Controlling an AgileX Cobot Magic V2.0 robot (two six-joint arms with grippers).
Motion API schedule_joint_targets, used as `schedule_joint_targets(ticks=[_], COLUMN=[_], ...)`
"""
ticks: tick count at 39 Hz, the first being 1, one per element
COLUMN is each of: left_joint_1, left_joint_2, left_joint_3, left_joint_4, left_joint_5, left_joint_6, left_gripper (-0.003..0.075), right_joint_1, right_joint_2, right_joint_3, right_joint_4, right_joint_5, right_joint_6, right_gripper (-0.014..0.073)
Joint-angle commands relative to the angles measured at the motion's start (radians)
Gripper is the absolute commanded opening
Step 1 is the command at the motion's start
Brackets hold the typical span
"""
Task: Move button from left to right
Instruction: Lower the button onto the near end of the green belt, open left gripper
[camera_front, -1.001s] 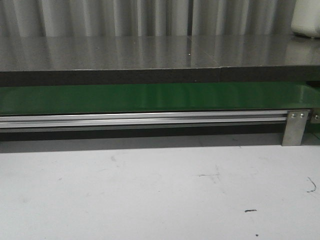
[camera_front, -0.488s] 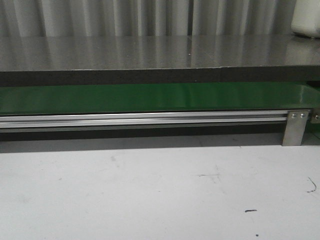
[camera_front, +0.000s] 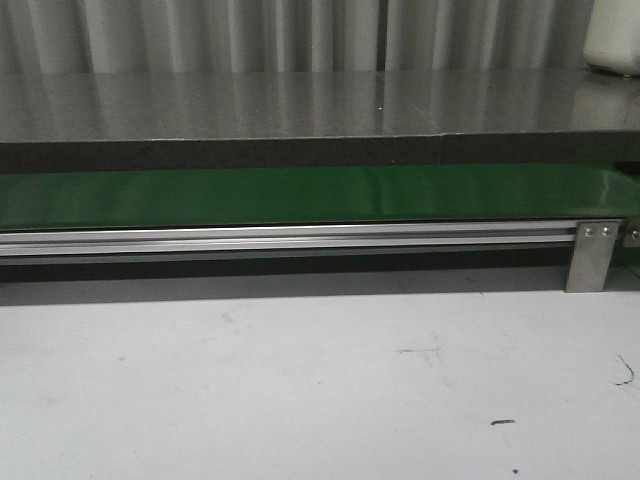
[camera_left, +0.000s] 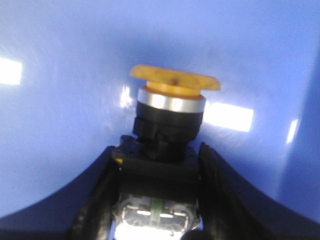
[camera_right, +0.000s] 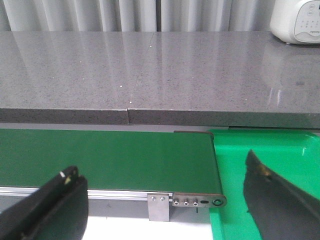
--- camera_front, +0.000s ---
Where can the steel conveyor support bracket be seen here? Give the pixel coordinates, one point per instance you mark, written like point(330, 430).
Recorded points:
point(591, 257)

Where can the steel conveyor end bracket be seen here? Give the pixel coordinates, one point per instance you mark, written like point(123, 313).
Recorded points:
point(631, 236)

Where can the white pleated curtain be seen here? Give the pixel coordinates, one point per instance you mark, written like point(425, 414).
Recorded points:
point(54, 37)

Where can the green conveyor belt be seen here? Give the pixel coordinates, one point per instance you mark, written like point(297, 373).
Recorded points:
point(178, 198)

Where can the white appliance on counter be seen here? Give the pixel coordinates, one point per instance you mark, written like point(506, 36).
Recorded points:
point(612, 39)

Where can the aluminium conveyor side rail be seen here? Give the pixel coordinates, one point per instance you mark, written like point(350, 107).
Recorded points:
point(291, 237)

